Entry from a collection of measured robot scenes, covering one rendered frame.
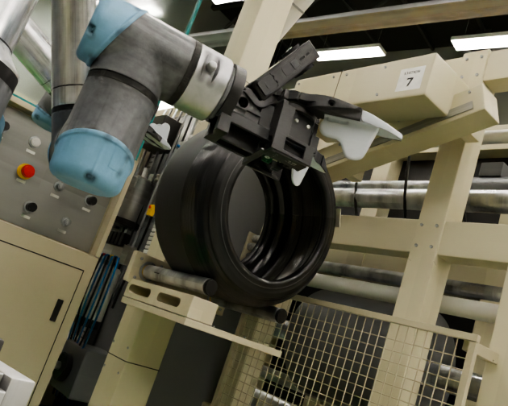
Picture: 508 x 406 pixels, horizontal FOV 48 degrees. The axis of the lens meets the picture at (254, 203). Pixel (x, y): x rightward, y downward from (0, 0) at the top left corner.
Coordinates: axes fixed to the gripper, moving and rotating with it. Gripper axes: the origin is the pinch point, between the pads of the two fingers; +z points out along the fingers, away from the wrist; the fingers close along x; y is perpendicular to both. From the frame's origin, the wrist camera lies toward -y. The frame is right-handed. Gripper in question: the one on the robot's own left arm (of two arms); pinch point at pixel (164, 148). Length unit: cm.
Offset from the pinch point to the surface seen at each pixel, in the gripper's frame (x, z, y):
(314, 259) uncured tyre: -12, 55, -4
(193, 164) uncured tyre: -2.9, 8.5, 0.2
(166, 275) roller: 8.2, 23.6, -28.3
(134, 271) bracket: 23.0, 21.5, -30.2
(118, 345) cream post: 33, 34, -52
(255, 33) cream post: 28, 22, 65
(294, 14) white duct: 55, 49, 106
